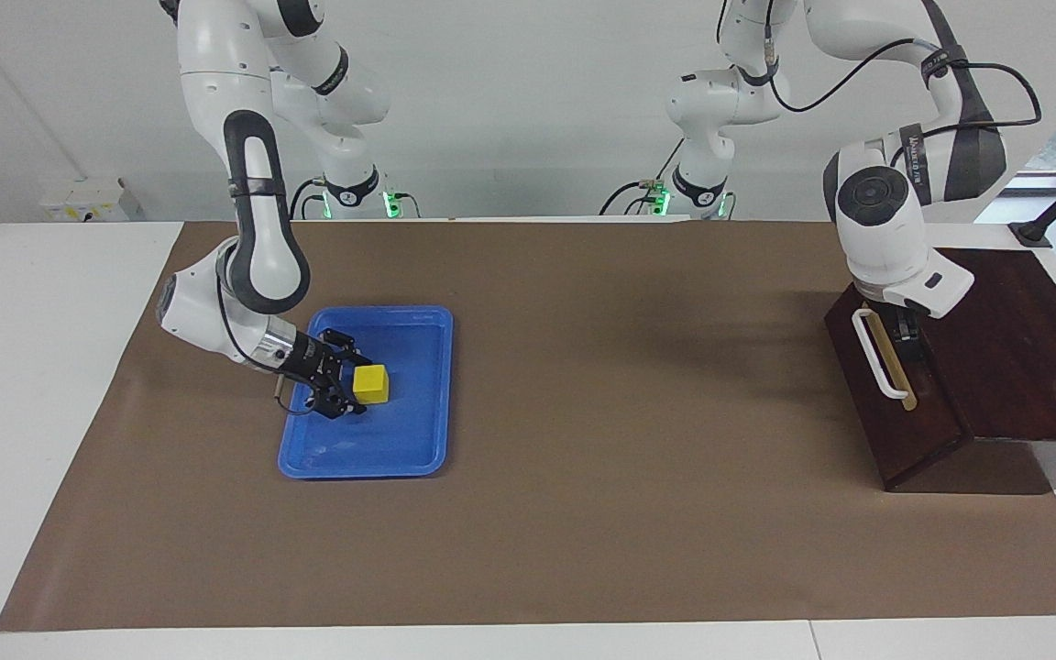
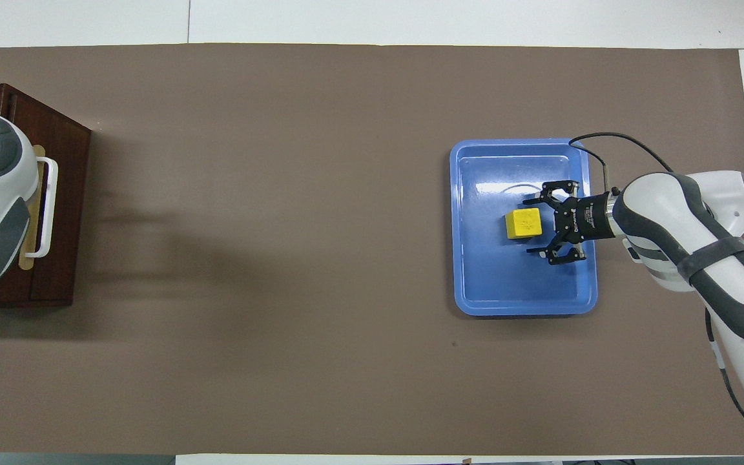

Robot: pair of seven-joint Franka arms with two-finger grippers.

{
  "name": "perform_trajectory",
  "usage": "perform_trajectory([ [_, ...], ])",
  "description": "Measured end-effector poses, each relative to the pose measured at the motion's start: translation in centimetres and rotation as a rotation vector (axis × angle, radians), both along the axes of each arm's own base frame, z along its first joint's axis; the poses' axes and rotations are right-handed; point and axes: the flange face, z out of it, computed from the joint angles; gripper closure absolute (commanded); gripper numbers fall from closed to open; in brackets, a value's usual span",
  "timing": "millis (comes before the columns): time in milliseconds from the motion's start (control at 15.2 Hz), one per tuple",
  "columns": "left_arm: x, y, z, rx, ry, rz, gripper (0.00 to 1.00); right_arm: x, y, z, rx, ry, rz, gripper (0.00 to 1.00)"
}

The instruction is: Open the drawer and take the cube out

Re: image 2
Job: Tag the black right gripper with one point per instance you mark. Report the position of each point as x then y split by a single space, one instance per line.
585 218

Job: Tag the yellow cube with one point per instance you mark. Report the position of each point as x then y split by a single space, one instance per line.
524 225

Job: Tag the blue plastic tray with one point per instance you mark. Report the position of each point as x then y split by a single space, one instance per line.
488 284

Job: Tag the brown table mat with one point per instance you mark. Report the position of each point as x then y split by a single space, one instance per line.
281 258

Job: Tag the dark wooden cabinet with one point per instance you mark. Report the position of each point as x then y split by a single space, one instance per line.
72 194

